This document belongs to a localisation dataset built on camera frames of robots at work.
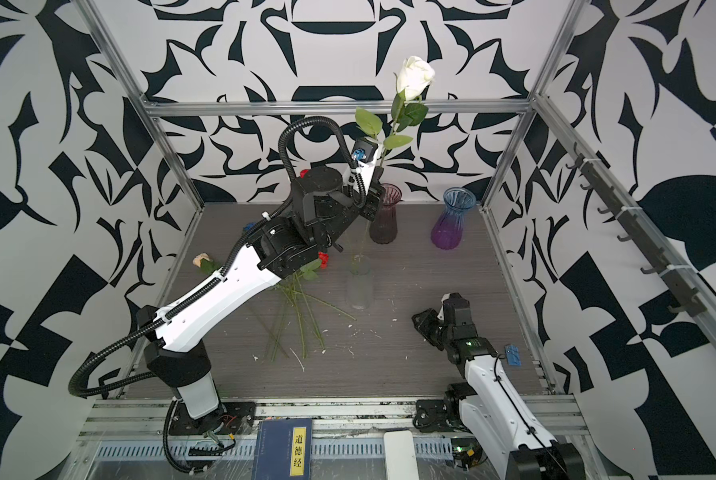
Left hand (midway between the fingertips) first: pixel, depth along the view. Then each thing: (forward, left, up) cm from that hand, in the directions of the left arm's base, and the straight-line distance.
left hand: (379, 160), depth 57 cm
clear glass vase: (-2, +4, -43) cm, 43 cm away
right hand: (-11, -12, -45) cm, 48 cm away
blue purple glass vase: (+16, -26, -40) cm, 50 cm away
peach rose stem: (+10, +54, -47) cm, 72 cm away
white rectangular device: (-42, -4, -46) cm, 62 cm away
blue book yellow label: (-40, +22, -49) cm, 67 cm away
